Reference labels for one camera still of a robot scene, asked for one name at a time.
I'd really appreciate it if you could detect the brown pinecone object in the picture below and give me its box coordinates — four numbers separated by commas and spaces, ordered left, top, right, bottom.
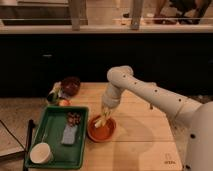
67, 112, 81, 127

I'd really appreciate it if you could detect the grey blue sponge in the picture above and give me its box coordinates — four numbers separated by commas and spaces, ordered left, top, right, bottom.
61, 125, 78, 145

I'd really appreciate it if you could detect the yellow banana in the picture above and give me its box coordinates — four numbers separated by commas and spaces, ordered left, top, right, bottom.
94, 105, 112, 129

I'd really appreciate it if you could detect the green plastic tray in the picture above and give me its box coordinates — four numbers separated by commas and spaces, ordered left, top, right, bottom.
25, 106, 89, 170

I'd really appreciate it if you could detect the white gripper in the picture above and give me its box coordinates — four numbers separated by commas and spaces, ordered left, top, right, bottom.
102, 83, 122, 108

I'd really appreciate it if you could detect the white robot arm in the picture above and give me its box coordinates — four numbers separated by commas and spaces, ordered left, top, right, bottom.
102, 66, 213, 171

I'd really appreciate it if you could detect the dark red bowl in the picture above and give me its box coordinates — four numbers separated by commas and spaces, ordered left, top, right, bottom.
61, 77, 81, 96

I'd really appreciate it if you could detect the orange fruit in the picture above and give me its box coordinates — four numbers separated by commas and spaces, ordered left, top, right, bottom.
59, 99, 70, 106

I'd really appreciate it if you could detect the white cup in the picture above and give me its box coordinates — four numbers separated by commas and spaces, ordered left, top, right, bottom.
30, 142, 53, 164

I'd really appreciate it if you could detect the black tool handle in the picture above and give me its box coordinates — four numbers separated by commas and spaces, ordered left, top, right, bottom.
22, 119, 35, 171

